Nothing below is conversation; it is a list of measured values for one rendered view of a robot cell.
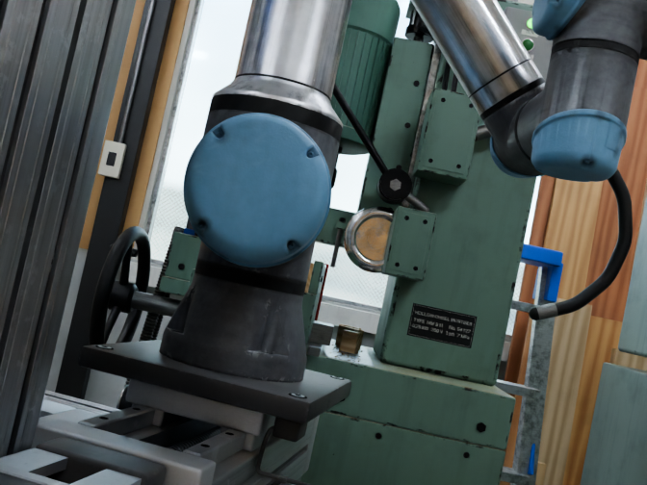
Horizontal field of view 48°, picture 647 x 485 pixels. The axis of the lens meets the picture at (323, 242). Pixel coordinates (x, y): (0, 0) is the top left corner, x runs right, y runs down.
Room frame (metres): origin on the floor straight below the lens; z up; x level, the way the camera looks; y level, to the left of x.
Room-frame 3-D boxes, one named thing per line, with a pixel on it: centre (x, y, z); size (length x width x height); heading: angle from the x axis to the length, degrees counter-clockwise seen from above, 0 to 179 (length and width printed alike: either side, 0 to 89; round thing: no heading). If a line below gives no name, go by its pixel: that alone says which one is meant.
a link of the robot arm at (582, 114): (0.66, -0.20, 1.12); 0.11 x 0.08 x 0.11; 2
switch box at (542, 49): (1.32, -0.28, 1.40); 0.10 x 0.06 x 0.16; 89
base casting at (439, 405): (1.46, -0.09, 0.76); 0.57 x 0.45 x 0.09; 89
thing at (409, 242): (1.30, -0.15, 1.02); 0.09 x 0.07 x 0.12; 179
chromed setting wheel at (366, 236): (1.34, -0.10, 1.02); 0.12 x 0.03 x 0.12; 89
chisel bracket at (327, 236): (1.46, 0.01, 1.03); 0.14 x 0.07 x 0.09; 89
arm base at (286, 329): (0.76, 0.07, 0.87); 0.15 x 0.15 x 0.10
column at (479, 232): (1.46, -0.26, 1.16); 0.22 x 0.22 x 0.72; 89
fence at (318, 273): (1.50, -0.01, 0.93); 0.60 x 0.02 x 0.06; 179
